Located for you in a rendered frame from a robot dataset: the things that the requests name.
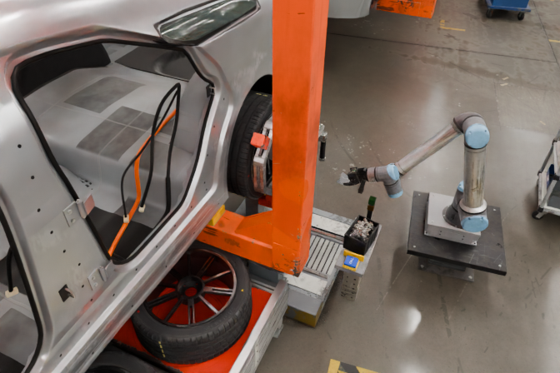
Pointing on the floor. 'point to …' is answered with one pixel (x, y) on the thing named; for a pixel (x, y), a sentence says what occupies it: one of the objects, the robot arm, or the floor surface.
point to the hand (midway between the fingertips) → (339, 181)
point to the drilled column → (350, 285)
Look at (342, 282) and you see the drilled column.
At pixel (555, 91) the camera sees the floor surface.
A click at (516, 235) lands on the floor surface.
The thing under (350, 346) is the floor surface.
